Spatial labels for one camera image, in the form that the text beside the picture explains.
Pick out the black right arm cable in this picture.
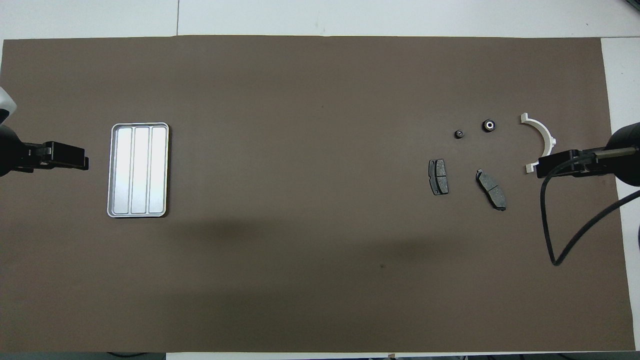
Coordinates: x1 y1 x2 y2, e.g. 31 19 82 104
540 150 640 266

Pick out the grey curved brake pad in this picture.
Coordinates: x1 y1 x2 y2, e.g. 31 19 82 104
475 169 507 212

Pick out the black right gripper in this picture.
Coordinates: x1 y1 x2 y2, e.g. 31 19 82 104
537 148 608 179

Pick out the white half-ring bracket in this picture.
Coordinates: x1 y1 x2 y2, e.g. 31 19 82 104
520 113 557 174

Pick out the silver metal tray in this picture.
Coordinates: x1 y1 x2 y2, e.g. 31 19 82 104
107 122 170 218

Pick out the dark rectangular brake pad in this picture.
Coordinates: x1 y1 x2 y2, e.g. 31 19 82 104
428 159 450 196

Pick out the brown table mat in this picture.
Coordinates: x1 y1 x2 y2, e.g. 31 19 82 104
0 35 636 353

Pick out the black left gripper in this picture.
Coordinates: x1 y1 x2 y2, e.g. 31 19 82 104
22 141 90 173

